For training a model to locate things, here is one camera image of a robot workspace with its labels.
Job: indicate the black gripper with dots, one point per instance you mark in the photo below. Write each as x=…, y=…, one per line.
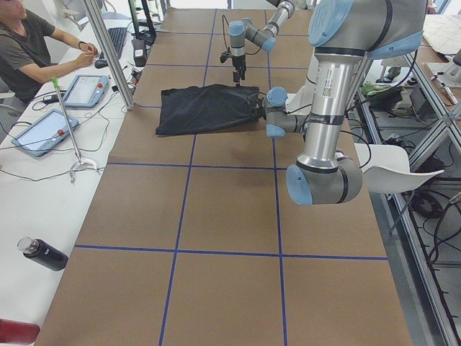
x=259, y=109
x=238, y=63

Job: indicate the black graphic t-shirt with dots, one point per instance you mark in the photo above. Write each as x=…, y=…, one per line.
x=206, y=109

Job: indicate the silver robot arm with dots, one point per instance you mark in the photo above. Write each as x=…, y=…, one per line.
x=244, y=30
x=342, y=33

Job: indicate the black keyboard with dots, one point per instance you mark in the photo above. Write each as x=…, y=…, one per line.
x=118, y=37

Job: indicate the black computer mouse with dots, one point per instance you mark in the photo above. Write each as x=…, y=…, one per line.
x=100, y=63

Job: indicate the white plastic chair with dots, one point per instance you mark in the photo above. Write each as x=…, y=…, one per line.
x=386, y=169

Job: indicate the upper blue teach pendant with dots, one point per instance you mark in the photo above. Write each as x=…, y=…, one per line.
x=85, y=91

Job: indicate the blue teach pendant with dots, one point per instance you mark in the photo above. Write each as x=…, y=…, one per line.
x=43, y=135
x=85, y=91

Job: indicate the silver stick green tip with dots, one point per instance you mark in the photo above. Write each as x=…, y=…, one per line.
x=81, y=163

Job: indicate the lower blue teach pendant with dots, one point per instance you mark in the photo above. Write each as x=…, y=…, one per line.
x=43, y=135

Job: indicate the seated person in grey shirt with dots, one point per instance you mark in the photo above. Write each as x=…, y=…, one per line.
x=25, y=59

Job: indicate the black water bottle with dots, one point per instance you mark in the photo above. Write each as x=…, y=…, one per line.
x=42, y=253

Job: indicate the red object at edge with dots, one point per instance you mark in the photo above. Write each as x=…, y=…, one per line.
x=18, y=332

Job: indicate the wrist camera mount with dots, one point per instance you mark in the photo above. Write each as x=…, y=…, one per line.
x=225, y=56

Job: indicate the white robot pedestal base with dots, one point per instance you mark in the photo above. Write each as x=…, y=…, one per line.
x=299, y=103

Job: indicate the aluminium frame post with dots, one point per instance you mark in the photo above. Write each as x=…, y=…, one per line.
x=103, y=38

